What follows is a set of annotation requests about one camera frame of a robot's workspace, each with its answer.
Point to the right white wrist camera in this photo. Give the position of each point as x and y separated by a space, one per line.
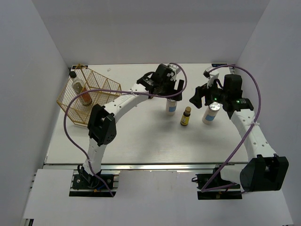
212 74

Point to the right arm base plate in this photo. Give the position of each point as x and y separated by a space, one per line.
217 189

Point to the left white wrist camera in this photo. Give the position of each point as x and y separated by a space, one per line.
174 70

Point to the white jar foil lid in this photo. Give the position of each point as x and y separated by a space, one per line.
171 107
211 112

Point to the yellow wire basket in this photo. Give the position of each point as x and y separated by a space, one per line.
82 78

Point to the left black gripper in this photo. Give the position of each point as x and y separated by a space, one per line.
172 91

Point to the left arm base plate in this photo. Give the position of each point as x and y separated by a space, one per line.
81 188

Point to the blue table label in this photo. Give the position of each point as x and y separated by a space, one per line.
217 64

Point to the small yellow bottle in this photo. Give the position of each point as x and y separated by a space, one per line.
186 116

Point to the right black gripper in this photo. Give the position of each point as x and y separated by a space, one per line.
196 99

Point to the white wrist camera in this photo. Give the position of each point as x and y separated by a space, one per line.
212 74
174 70

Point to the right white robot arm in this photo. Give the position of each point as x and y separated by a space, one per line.
265 170

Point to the aluminium rail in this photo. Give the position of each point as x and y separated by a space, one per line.
159 166

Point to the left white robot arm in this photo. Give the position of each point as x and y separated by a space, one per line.
103 118

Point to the dark sauce bottle black cap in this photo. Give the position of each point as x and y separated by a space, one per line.
79 87

